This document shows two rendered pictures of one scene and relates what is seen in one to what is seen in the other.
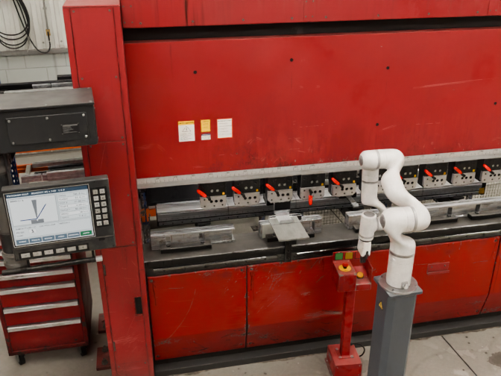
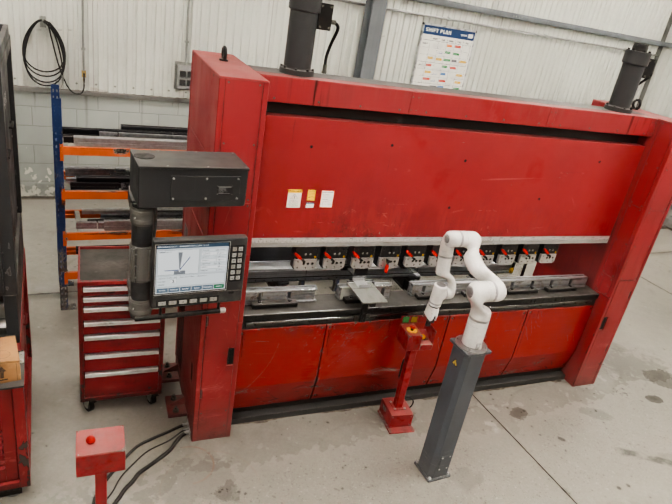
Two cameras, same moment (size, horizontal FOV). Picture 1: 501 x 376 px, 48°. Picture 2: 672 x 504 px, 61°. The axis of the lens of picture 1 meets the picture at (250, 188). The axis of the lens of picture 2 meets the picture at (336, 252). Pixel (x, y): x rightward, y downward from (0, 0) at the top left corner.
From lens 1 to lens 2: 87 cm
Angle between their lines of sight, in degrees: 13
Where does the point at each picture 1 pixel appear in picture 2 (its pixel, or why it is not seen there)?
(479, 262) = (508, 331)
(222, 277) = (304, 333)
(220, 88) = (329, 163)
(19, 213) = (164, 264)
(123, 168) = (243, 228)
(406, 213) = (490, 286)
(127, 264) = (228, 317)
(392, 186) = (476, 262)
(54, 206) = (197, 259)
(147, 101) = (266, 168)
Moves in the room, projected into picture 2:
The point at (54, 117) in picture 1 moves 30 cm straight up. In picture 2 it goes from (213, 178) to (219, 113)
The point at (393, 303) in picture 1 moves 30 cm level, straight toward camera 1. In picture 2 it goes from (468, 361) to (472, 393)
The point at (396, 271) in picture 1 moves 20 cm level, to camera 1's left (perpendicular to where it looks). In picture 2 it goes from (474, 334) to (442, 333)
